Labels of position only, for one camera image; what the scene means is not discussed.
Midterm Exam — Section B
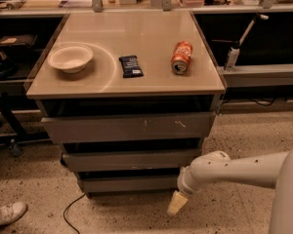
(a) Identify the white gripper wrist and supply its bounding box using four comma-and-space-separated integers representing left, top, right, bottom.
167, 166, 199, 215

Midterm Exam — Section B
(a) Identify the grey bottom drawer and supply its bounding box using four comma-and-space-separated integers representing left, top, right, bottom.
77, 175, 177, 193

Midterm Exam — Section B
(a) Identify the grey drawer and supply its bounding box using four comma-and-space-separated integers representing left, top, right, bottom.
42, 112, 215, 143
77, 175, 177, 193
63, 149, 200, 172

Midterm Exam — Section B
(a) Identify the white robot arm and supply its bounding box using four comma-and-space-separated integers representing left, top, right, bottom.
167, 148, 293, 234

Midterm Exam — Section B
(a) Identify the grey middle drawer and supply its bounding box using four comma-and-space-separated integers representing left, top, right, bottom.
63, 149, 200, 172

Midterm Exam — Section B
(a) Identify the grey top drawer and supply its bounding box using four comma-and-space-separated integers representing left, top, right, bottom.
42, 112, 215, 143

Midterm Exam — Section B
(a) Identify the grey drawer cabinet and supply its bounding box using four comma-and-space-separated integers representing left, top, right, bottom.
27, 11, 225, 181

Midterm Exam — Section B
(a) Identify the dark blue snack bar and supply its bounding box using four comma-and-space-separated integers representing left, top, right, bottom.
119, 56, 144, 78

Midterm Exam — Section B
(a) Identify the orange soda can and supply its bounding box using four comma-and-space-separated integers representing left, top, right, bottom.
171, 41, 192, 74

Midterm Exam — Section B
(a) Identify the white sneaker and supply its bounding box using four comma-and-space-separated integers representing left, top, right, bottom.
0, 202, 27, 226

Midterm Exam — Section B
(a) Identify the white paper bowl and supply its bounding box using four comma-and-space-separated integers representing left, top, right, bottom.
48, 45, 94, 73

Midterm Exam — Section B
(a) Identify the black chair left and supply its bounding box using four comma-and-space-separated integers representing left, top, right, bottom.
0, 47, 33, 157

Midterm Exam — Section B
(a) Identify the black floor cable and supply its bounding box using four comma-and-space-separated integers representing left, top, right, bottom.
63, 193, 87, 234

